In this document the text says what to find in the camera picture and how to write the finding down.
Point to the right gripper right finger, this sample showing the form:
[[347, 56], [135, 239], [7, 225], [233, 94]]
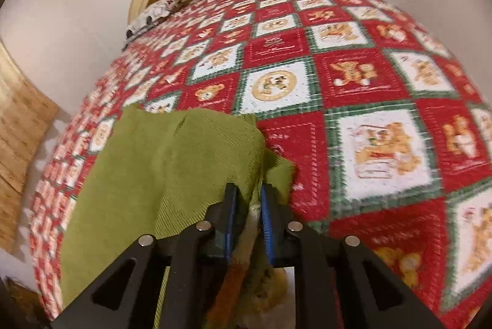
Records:
[[338, 283]]

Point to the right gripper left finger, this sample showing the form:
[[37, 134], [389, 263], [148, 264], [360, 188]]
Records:
[[163, 282]]

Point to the green orange cream striped sweater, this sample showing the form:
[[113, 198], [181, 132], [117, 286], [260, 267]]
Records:
[[157, 174]]

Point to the red patchwork bear bedspread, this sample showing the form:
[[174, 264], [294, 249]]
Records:
[[390, 139]]

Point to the beige side curtain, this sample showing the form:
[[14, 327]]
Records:
[[26, 114]]

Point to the grey white patterned pillow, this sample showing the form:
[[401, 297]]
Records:
[[152, 16]]

